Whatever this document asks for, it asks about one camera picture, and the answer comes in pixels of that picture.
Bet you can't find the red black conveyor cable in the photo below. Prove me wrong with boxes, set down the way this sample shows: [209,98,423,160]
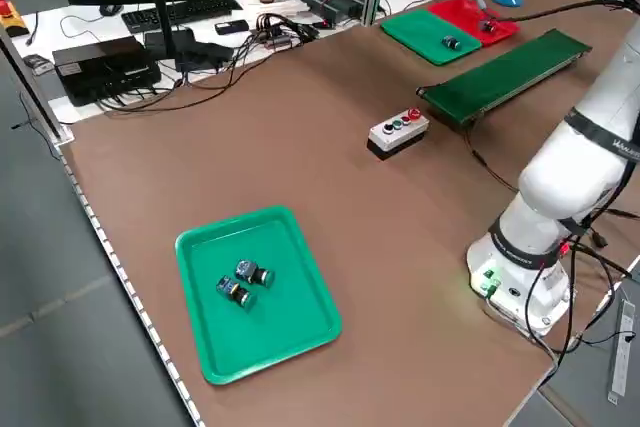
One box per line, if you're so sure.
[467,134,521,193]

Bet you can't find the aluminium frame rail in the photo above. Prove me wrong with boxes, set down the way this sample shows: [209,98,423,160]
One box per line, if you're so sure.
[0,26,76,148]

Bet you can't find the red plastic tray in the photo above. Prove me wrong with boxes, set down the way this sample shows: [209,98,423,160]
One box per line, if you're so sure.
[427,0,521,47]

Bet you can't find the black equipment box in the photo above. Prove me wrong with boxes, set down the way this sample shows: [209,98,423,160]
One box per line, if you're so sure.
[51,35,163,108]

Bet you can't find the grey power strip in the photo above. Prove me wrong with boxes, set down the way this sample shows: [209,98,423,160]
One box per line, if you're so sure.
[606,298,637,404]

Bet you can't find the red yellow emergency stop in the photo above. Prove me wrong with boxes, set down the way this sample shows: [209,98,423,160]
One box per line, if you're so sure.
[0,0,27,39]

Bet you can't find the green belt conveyor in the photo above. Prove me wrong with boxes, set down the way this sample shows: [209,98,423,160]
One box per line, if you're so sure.
[416,28,594,134]

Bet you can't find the small black device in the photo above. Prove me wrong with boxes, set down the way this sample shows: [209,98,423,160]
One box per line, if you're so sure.
[22,53,55,76]

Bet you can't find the green plastic tray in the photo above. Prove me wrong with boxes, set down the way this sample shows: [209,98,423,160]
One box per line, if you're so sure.
[380,8,483,67]
[174,204,343,387]

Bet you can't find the grey push-button control box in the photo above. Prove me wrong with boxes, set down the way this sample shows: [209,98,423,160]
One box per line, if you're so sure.
[367,107,430,162]

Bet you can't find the black cable hub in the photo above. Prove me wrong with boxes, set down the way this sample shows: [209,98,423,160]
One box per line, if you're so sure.
[255,13,321,52]

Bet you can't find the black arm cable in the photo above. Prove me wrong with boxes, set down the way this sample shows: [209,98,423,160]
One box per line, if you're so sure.
[519,206,640,366]
[514,0,640,26]

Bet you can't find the black keyboard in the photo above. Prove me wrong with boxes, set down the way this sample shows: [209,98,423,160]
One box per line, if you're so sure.
[120,0,245,34]

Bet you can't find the black phone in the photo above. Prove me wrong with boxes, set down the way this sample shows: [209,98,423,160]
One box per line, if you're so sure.
[214,19,250,36]

